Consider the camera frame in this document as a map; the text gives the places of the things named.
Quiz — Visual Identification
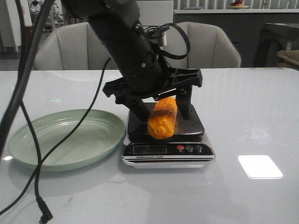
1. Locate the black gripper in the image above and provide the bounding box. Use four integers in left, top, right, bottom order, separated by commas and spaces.
103, 56, 202, 122

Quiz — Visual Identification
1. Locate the yellow corn cob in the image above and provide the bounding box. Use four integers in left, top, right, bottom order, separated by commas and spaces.
148, 97, 178, 140

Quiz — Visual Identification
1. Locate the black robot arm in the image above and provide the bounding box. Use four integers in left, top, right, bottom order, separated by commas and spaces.
63, 0, 202, 121

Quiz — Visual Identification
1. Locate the black silver electronic kitchen scale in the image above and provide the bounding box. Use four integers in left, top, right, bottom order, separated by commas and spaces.
121, 106, 216, 168

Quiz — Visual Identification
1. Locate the light green plate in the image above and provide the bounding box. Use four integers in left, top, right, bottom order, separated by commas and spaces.
7, 109, 126, 172

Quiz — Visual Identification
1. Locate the right grey upholstered chair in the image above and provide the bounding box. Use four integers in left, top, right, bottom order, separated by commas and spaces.
166, 21, 242, 69

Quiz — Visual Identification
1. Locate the grey upholstered chair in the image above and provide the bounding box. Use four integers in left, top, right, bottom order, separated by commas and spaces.
33, 22, 109, 70
166, 21, 242, 69

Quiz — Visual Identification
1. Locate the white cabinet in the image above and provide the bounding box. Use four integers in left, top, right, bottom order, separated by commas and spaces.
137, 0, 174, 27

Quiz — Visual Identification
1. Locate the left grey upholstered chair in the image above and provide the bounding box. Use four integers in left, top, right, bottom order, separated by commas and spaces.
33, 22, 109, 70

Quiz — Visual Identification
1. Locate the grey counter with white top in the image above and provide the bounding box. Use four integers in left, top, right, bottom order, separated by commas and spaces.
174, 9, 299, 67

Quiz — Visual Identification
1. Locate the fruit plate on counter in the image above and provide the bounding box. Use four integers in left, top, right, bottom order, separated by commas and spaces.
228, 0, 249, 9

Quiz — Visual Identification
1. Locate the dark appliance at right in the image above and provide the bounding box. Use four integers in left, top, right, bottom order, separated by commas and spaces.
253, 23, 299, 67

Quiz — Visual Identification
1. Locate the beige cushion at right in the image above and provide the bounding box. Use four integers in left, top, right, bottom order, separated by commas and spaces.
277, 50, 299, 70

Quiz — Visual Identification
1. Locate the red trash bin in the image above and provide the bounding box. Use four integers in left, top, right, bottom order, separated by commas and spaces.
21, 26, 34, 47

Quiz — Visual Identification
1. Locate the thick black cable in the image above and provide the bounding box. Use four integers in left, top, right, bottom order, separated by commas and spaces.
0, 0, 57, 164

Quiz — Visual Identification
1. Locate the black cable with plug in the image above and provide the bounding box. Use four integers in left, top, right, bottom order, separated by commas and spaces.
14, 0, 112, 224

